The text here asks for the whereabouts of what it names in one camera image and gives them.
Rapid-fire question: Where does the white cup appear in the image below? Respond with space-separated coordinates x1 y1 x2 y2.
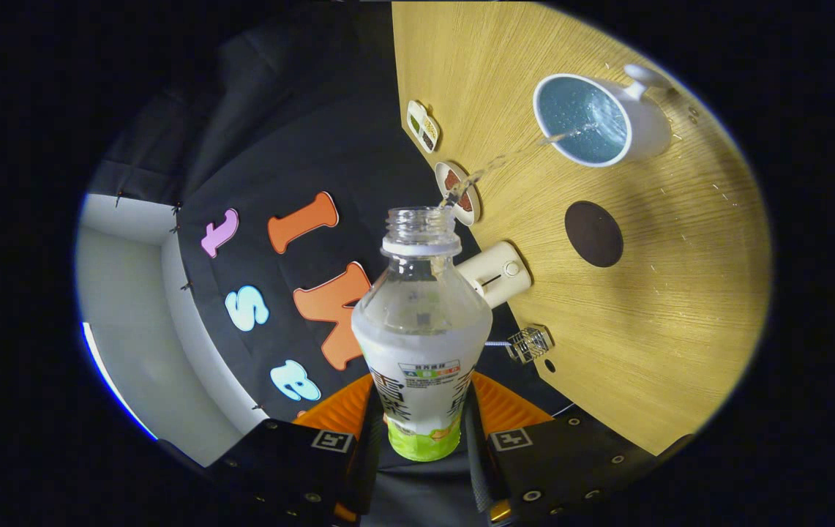
532 64 674 168

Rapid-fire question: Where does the small glass jar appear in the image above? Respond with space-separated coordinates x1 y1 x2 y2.
506 324 555 365

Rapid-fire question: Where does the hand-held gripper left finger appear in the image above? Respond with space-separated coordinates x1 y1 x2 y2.
205 373 389 524

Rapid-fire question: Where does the clear juice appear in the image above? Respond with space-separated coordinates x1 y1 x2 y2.
439 121 601 209

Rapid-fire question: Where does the divided white dish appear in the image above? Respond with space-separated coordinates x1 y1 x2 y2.
407 100 441 154

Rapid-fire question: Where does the white toaster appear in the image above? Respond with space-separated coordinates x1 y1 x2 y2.
455 242 533 309

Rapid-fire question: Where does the wooden table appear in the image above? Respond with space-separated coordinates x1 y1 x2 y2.
392 0 773 456

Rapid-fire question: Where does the dark brown round coaster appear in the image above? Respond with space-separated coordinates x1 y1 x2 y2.
564 201 624 268

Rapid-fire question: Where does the clear juice bottle green label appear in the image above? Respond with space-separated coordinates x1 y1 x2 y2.
351 206 494 463

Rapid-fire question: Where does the round white plate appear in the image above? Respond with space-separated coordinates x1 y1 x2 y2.
435 162 482 226

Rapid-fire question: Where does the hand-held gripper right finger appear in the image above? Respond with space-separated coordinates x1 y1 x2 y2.
461 372 648 524

